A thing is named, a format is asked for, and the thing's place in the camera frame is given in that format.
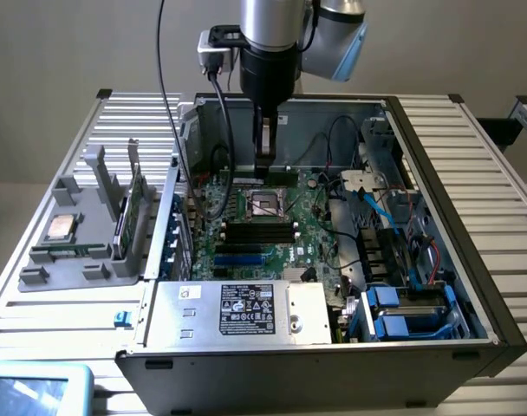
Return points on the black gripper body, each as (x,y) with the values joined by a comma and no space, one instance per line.
(267,73)

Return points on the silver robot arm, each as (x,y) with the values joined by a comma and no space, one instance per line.
(272,21)

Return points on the green RAM stick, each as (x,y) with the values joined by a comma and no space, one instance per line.
(68,250)
(285,177)

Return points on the black RAM slot bank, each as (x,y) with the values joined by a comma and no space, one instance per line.
(260,232)

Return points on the CPU socket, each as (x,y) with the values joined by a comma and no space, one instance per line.
(265,203)

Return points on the grey disk drive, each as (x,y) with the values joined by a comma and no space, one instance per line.
(192,141)

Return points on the green motherboard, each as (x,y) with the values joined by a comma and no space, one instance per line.
(307,242)

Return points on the metal drive cage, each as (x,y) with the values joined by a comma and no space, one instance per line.
(387,151)

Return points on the blue expansion slot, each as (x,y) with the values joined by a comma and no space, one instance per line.
(238,260)

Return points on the silver chipset heatsink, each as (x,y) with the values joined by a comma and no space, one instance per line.
(299,274)

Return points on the short black expansion slot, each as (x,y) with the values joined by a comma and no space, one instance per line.
(220,272)

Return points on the green graphics card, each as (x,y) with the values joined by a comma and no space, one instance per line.
(131,208)

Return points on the black fan shroud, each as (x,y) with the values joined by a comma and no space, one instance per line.
(378,255)

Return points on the silver power supply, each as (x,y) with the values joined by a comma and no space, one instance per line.
(237,314)

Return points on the CPU chip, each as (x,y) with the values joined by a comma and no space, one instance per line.
(63,226)

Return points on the grey parts rack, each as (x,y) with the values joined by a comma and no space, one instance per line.
(73,260)

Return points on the blue disk bay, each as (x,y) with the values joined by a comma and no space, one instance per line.
(413,312)

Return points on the small blue clip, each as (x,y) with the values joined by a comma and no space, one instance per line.
(122,319)

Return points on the open black PC case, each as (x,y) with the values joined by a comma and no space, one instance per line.
(289,372)

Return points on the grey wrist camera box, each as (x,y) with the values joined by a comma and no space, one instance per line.
(213,54)

